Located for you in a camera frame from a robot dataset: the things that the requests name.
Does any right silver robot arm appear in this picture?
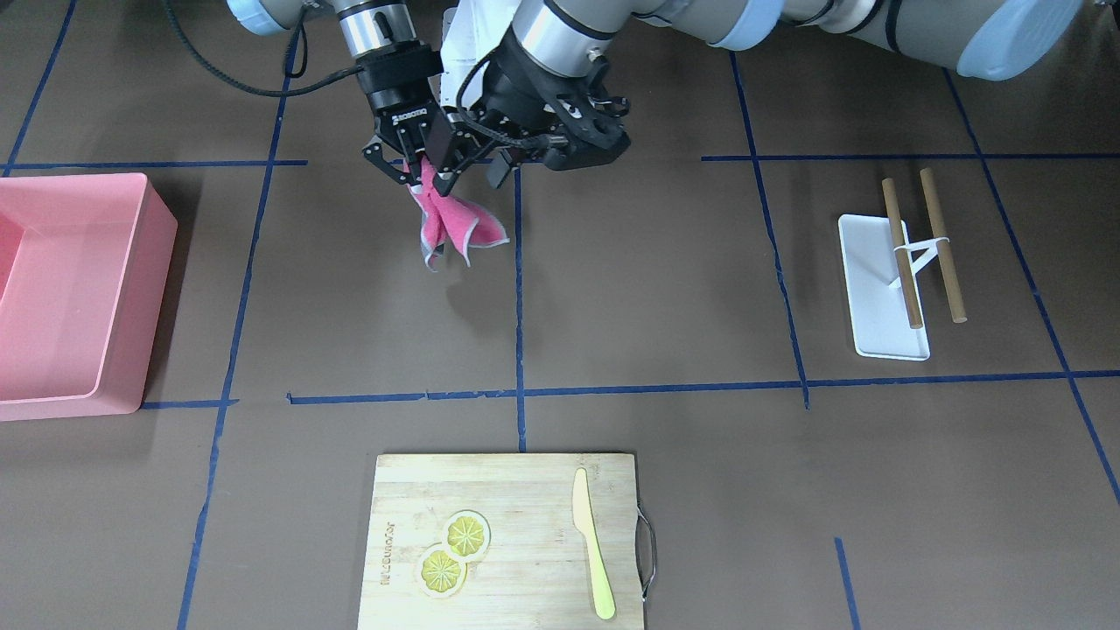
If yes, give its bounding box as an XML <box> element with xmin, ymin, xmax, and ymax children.
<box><xmin>227</xmin><ymin>1</ymin><xmax>444</xmax><ymax>192</ymax></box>

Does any pink plastic bin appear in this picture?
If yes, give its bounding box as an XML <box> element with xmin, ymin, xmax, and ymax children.
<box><xmin>1</xmin><ymin>172</ymin><xmax>179</xmax><ymax>421</ymax></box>

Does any wooden cutting board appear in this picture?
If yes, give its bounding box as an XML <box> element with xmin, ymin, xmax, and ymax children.
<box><xmin>356</xmin><ymin>453</ymin><xmax>647</xmax><ymax>629</ymax></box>

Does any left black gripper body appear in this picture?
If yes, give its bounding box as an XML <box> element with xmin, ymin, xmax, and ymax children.
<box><xmin>459</xmin><ymin>39</ymin><xmax>571</xmax><ymax>158</ymax></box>

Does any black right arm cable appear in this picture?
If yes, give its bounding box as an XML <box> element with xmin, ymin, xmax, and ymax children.
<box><xmin>162</xmin><ymin>0</ymin><xmax>364</xmax><ymax>98</ymax></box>

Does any lemon slice far from knife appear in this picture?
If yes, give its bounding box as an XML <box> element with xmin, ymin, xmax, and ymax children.
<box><xmin>416</xmin><ymin>545</ymin><xmax>469</xmax><ymax>599</ymax></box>

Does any white camera pole with base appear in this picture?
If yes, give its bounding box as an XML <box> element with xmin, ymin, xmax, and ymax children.
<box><xmin>439</xmin><ymin>1</ymin><xmax>520</xmax><ymax>110</ymax></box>

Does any wooden stick on tray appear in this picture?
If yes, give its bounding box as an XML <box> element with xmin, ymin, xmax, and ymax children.
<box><xmin>881</xmin><ymin>177</ymin><xmax>924</xmax><ymax>330</ymax></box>

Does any wooden stick beside tray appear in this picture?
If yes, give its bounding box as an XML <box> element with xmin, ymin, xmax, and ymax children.
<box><xmin>920</xmin><ymin>167</ymin><xmax>968</xmax><ymax>324</ymax></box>

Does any white rectangular tray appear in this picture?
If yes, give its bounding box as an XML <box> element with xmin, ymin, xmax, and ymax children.
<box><xmin>837</xmin><ymin>214</ymin><xmax>928</xmax><ymax>361</ymax></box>

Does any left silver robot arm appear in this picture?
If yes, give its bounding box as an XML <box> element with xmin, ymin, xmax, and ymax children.
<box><xmin>427</xmin><ymin>1</ymin><xmax>1082</xmax><ymax>195</ymax></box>

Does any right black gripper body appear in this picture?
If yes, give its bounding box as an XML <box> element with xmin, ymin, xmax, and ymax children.
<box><xmin>356</xmin><ymin>44</ymin><xmax>444</xmax><ymax>146</ymax></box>

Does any white rack loop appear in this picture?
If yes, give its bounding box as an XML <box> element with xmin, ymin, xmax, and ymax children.
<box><xmin>892</xmin><ymin>237</ymin><xmax>951</xmax><ymax>282</ymax></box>

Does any lemon slice near knife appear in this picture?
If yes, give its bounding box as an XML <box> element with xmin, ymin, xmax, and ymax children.
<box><xmin>444</xmin><ymin>510</ymin><xmax>492</xmax><ymax>563</ymax></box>

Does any yellow plastic knife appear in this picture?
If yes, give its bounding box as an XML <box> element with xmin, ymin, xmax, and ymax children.
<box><xmin>571</xmin><ymin>467</ymin><xmax>617</xmax><ymax>620</ymax></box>

